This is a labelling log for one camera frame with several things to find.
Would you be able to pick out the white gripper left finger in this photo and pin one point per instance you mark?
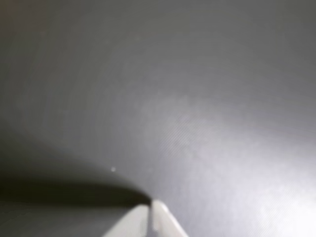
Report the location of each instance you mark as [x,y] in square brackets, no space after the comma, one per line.
[134,222]

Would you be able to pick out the black table mat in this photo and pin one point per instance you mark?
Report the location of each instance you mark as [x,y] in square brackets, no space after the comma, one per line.
[172,98]

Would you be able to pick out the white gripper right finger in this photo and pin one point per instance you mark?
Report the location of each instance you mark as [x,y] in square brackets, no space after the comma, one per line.
[163,222]

